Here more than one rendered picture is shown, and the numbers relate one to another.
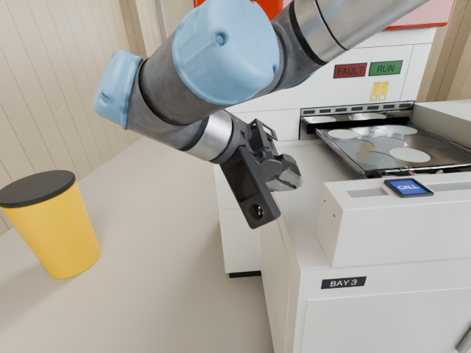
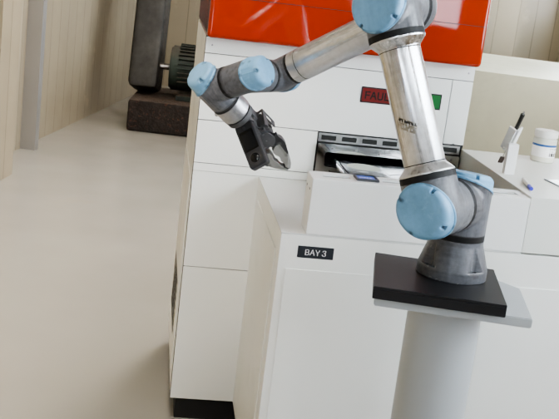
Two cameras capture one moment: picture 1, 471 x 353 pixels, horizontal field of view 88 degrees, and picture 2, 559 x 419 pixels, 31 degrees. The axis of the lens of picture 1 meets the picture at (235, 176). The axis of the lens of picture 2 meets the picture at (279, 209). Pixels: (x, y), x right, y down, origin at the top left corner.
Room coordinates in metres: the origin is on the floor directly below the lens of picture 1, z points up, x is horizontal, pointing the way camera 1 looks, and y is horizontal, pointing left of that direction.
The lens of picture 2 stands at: (-2.06, 0.20, 1.46)
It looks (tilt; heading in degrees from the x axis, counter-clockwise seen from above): 14 degrees down; 353
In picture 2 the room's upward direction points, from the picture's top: 7 degrees clockwise
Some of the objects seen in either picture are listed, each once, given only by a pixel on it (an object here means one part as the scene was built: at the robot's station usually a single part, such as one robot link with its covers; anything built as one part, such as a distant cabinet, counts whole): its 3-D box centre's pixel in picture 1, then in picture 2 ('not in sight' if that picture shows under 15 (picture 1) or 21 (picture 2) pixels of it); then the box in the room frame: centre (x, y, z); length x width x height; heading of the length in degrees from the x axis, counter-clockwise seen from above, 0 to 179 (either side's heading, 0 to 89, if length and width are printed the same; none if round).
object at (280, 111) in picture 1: (312, 94); (333, 117); (0.96, -0.31, 1.02); 0.81 x 0.03 x 0.40; 91
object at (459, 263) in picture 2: not in sight; (454, 252); (0.01, -0.45, 0.89); 0.15 x 0.15 x 0.10
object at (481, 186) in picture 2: not in sight; (462, 199); (0.01, -0.45, 1.01); 0.13 x 0.12 x 0.14; 140
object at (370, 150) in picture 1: (389, 143); (407, 179); (0.74, -0.51, 0.90); 0.34 x 0.34 x 0.01; 1
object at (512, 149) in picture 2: not in sight; (510, 149); (0.63, -0.76, 1.03); 0.06 x 0.04 x 0.13; 1
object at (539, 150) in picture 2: not in sight; (544, 145); (0.88, -0.95, 1.01); 0.07 x 0.07 x 0.10
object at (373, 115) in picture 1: (354, 125); (386, 165); (0.95, -0.49, 0.89); 0.44 x 0.02 x 0.10; 91
